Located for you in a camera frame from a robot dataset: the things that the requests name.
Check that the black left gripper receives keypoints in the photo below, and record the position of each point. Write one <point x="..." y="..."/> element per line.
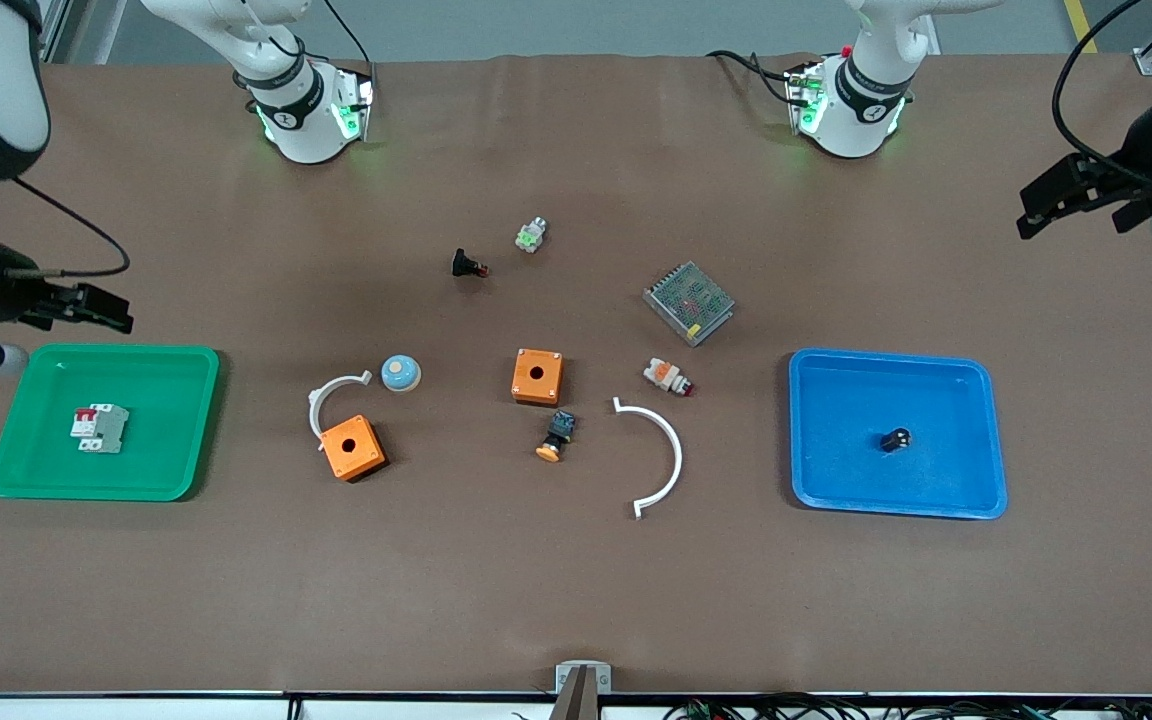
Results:
<point x="1143" y="144"/>

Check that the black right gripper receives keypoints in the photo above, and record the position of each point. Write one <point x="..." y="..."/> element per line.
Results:
<point x="4" y="299"/>

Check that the white red circuit breaker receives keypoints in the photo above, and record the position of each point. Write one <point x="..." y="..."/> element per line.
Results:
<point x="101" y="430"/>

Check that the small black cylindrical capacitor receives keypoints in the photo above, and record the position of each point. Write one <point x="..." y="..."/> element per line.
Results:
<point x="896" y="440"/>

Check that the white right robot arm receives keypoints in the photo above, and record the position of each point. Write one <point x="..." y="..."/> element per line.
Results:
<point x="306" y="130"/>

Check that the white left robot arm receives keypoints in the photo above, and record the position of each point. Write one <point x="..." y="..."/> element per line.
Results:
<point x="856" y="120"/>

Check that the green plastic tray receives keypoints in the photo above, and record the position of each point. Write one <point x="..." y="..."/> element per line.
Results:
<point x="161" y="445"/>

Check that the small white curved plastic strip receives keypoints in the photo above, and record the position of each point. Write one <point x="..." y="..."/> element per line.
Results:
<point x="314" y="410"/>

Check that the orange button box with hole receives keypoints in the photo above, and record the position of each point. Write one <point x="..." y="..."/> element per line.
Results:
<point x="538" y="378"/>
<point x="352" y="448"/>

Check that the blue dome buzzer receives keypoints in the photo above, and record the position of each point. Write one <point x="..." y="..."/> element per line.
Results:
<point x="401" y="373"/>

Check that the small black red button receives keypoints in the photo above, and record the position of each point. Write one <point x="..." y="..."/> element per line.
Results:
<point x="461" y="263"/>

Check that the blue plastic tray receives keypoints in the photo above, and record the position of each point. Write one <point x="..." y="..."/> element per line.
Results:
<point x="836" y="480"/>

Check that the metal mesh power supply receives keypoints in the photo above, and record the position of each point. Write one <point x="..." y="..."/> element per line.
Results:
<point x="689" y="303"/>

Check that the orange white red push button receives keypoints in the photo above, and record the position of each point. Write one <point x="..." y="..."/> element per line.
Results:
<point x="664" y="375"/>

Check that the large white curved plastic strip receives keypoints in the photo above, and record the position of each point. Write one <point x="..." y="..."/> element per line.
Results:
<point x="678" y="455"/>

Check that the brown table mat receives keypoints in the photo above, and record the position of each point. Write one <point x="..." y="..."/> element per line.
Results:
<point x="576" y="580"/>

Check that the small white green switch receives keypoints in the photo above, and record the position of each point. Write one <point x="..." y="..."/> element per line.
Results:
<point x="531" y="236"/>

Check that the black switch with orange cap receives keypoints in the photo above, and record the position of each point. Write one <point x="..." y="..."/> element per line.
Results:
<point x="560" y="428"/>

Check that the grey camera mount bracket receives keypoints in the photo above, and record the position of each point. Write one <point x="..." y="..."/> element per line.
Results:
<point x="582" y="680"/>

